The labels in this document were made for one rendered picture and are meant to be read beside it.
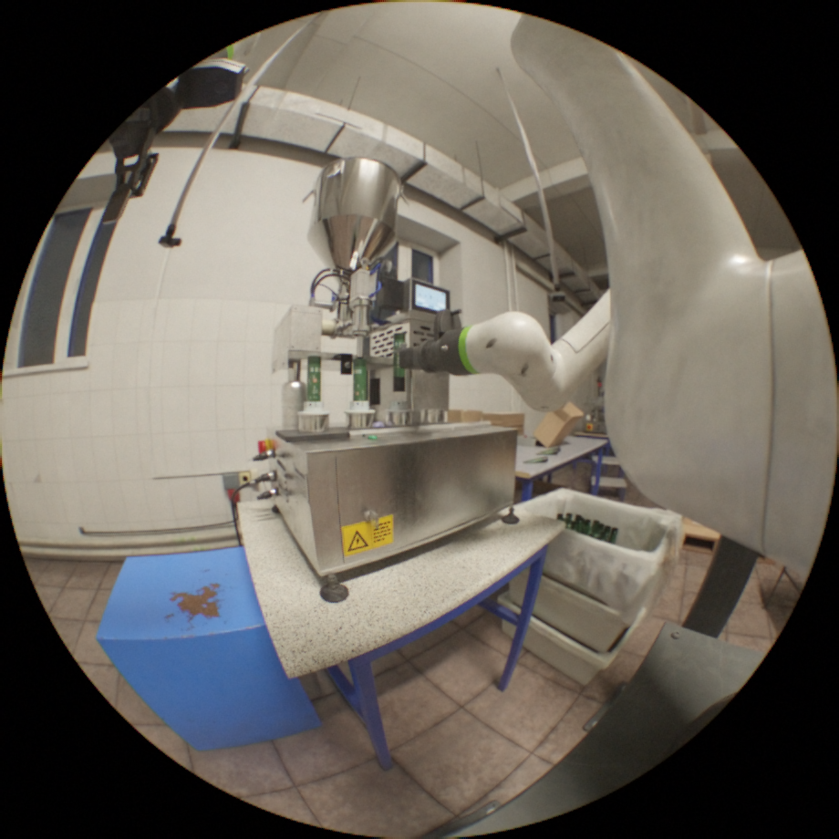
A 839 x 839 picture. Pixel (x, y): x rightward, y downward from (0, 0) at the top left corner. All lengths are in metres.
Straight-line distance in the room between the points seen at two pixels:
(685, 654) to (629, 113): 0.38
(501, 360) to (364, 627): 0.47
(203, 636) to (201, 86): 0.90
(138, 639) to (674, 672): 0.87
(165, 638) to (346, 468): 0.61
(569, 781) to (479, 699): 1.10
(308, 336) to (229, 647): 0.79
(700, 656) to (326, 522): 0.51
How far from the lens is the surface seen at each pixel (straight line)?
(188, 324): 2.16
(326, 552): 0.52
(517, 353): 0.43
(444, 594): 0.56
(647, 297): 0.15
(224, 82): 0.39
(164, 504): 2.25
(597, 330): 0.56
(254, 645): 0.79
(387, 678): 1.32
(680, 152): 0.21
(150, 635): 0.82
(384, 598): 0.54
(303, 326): 0.72
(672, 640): 0.29
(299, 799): 1.16
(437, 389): 0.87
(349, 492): 0.49
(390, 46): 3.59
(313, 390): 0.60
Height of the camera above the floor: 1.10
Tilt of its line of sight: 4 degrees down
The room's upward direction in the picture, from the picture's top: straight up
